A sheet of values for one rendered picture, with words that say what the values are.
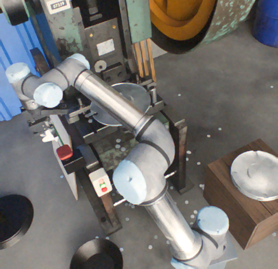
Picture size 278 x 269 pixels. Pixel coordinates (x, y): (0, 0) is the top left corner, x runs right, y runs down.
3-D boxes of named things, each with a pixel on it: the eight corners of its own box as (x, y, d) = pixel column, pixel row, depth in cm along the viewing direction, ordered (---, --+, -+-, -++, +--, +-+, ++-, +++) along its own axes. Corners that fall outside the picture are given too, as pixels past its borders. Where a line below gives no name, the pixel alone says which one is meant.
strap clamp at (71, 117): (99, 111, 144) (95, 95, 137) (69, 124, 140) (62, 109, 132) (95, 104, 148) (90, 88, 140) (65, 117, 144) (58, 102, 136)
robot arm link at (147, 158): (223, 253, 103) (159, 141, 79) (203, 290, 95) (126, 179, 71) (196, 242, 112) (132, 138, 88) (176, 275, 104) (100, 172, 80)
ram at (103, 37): (131, 79, 128) (121, 17, 107) (101, 92, 125) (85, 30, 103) (115, 62, 139) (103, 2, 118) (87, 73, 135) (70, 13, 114)
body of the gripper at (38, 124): (30, 126, 110) (17, 103, 101) (51, 117, 112) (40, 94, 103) (35, 138, 105) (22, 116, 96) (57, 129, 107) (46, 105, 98)
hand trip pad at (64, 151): (77, 163, 125) (73, 152, 120) (64, 169, 124) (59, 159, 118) (72, 152, 130) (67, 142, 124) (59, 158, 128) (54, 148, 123)
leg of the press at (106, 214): (123, 227, 175) (89, 130, 108) (106, 237, 172) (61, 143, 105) (73, 135, 232) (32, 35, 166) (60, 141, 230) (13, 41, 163)
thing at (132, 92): (82, 98, 141) (82, 97, 140) (134, 76, 146) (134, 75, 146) (102, 135, 122) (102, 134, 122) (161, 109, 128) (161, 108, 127)
